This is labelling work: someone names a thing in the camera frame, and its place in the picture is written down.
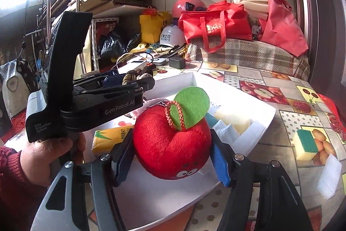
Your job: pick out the yellow shopping bag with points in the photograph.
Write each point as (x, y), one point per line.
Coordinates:
(152, 22)

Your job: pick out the black charger box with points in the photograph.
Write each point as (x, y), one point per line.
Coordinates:
(177, 62)

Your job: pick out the metal shelf rack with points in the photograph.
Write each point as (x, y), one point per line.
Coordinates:
(66, 40)

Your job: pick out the white towel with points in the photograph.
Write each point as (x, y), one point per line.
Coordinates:
(226, 133)

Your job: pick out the green yellow scouring sponge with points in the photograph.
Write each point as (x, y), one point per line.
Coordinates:
(305, 146)

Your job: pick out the white cardboard box tray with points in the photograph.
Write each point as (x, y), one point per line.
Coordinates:
(146, 201)

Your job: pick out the red plush apple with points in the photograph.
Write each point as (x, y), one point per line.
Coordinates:
(172, 139)

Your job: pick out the fruit print tablecloth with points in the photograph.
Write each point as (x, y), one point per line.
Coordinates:
(198, 203)

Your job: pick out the white foam block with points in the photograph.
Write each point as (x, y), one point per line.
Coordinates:
(329, 178)

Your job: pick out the red tote bag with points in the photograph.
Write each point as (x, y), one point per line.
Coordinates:
(220, 21)

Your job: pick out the white helmet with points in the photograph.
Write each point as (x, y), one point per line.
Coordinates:
(172, 36)

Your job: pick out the black plastic bag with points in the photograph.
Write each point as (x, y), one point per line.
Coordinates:
(116, 44)

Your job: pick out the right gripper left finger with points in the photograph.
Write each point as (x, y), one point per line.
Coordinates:
(64, 205)

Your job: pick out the brown knitted rope toy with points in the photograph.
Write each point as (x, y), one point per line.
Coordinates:
(138, 74)

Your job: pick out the red plastic bag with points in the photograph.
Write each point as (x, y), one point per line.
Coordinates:
(333, 108)

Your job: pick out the plaid cloth covered bench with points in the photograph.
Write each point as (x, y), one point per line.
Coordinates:
(252, 54)

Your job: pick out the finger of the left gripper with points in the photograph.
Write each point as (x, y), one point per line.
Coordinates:
(91, 79)
(145, 84)

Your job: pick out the pink helmet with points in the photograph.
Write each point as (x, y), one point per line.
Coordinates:
(187, 6)

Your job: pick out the person's left hand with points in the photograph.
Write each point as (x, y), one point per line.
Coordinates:
(36, 158)

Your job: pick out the red paper bag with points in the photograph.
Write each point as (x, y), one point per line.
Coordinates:
(282, 30)

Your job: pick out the blue tissue pack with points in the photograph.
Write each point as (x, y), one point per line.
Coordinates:
(211, 120)

